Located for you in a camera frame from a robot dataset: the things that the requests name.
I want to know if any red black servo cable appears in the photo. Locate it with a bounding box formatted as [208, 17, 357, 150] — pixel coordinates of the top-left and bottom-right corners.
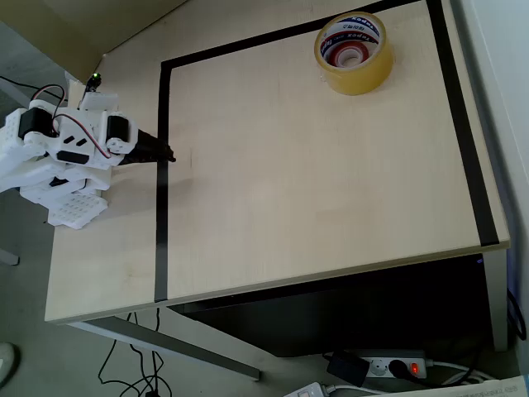
[30, 84, 113, 160]

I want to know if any grey power strip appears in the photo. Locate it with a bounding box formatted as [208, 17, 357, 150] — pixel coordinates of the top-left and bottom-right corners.
[330, 349, 435, 380]

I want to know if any grey table leg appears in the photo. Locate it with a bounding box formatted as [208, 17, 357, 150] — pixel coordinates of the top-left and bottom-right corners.
[481, 246, 509, 352]

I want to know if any red tape roll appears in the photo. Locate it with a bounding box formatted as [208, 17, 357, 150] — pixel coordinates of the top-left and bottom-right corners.
[328, 43, 373, 69]

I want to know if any white switch box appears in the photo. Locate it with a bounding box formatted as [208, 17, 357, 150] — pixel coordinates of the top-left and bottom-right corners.
[284, 381, 331, 397]

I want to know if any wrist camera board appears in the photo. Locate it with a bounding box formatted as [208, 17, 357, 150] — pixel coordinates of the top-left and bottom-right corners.
[77, 72, 121, 112]

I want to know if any black panel under table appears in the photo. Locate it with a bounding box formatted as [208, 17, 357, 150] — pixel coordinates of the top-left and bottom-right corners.
[169, 251, 495, 359]

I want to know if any thin black floor cable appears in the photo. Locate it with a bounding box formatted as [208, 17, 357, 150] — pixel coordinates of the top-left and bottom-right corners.
[98, 309, 173, 397]

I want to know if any white round object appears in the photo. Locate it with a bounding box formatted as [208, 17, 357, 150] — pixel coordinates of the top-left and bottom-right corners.
[0, 341, 21, 384]

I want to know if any black round plug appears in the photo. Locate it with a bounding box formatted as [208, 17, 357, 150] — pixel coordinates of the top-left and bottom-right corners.
[388, 358, 408, 380]

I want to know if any printed paper sheet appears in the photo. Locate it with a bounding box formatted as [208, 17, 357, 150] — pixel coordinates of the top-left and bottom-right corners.
[412, 374, 529, 397]

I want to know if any grey table foot bar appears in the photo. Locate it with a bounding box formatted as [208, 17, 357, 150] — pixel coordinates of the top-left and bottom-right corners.
[68, 313, 264, 382]

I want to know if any yellow tape roll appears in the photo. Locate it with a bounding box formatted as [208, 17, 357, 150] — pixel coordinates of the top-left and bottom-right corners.
[314, 11, 396, 97]

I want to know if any black cable loop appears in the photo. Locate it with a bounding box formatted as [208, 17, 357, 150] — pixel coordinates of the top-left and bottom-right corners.
[506, 287, 528, 341]

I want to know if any black power adapter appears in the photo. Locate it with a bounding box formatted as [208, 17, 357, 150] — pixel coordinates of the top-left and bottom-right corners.
[326, 351, 370, 388]

